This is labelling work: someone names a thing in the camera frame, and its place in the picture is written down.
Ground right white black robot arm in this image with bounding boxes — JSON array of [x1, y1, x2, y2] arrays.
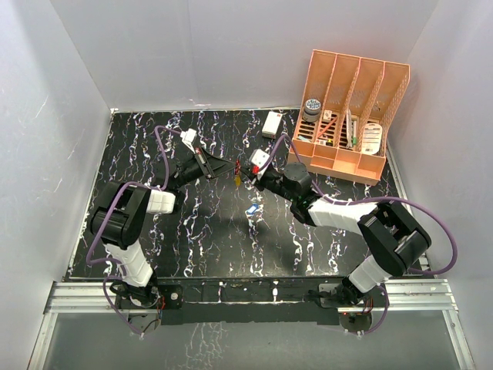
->
[[240, 163, 431, 306]]

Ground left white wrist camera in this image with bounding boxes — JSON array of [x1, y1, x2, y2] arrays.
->
[[180, 129, 196, 152]]

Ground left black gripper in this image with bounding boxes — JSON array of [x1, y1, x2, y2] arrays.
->
[[174, 146, 238, 190]]

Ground pink desk organizer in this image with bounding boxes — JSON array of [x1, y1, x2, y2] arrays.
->
[[288, 50, 411, 186]]

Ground pens in organizer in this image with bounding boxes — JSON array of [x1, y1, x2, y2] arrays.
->
[[346, 109, 357, 149]]

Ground key with blue tag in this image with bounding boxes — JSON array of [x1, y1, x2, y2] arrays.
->
[[245, 203, 259, 215]]

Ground white packaged card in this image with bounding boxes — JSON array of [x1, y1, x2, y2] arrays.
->
[[361, 123, 383, 155]]

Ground grey tape roll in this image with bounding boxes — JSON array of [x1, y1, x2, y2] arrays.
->
[[302, 99, 322, 123]]

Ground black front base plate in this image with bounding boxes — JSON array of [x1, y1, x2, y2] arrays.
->
[[115, 275, 390, 327]]

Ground red S carabiner keyring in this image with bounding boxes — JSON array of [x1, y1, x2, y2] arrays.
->
[[234, 160, 241, 176]]

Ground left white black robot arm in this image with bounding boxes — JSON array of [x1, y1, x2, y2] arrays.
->
[[89, 147, 236, 308]]

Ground white cardboard box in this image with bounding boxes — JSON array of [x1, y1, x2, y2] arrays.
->
[[261, 111, 283, 139]]

